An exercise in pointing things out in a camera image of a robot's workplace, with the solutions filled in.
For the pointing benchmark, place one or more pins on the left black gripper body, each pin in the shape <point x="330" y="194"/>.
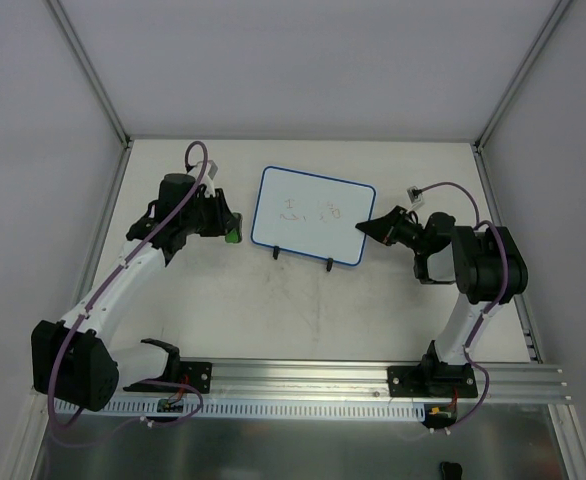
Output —
<point x="218" y="212"/>

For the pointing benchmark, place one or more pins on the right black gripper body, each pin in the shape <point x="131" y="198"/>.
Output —
<point x="393" y="228"/>

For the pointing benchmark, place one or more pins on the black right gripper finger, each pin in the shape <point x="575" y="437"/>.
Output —
<point x="384" y="237"/>
<point x="381" y="225"/>

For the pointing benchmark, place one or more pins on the green black whiteboard eraser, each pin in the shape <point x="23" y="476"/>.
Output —
<point x="234" y="231"/>

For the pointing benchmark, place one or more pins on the blue framed whiteboard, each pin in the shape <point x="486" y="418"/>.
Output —
<point x="312" y="215"/>

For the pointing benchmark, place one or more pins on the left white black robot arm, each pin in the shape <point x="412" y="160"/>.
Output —
<point x="71" y="358"/>

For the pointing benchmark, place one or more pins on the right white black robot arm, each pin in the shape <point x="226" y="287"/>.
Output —
<point x="488" y="270"/>

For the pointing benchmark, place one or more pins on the black object at bottom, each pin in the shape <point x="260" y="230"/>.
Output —
<point x="451" y="471"/>

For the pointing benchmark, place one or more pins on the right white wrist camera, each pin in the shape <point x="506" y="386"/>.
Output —
<point x="415" y="196"/>

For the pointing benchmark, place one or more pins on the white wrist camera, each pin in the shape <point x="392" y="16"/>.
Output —
<point x="415" y="196"/>
<point x="209" y="172"/>

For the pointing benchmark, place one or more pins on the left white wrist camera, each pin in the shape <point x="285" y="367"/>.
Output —
<point x="209" y="172"/>

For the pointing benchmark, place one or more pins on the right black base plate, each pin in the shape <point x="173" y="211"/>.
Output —
<point x="438" y="382"/>

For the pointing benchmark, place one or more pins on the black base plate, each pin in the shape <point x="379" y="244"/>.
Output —
<point x="438" y="382"/>
<point x="196" y="374"/>

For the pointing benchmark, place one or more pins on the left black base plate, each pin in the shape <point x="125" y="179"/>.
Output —
<point x="196" y="374"/>

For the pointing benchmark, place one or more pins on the aluminium mounting rail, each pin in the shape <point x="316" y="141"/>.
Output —
<point x="350" y="381"/>

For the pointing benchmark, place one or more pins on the white slotted cable duct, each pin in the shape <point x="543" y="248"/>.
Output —
<point x="265" y="409"/>

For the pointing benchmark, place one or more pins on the left aluminium frame post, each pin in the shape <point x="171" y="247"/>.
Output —
<point x="77" y="49"/>

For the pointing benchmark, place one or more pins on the aluminium frame post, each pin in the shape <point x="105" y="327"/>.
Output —
<point x="524" y="68"/>
<point x="77" y="49"/>

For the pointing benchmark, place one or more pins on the right aluminium frame post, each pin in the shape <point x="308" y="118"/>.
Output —
<point x="524" y="68"/>

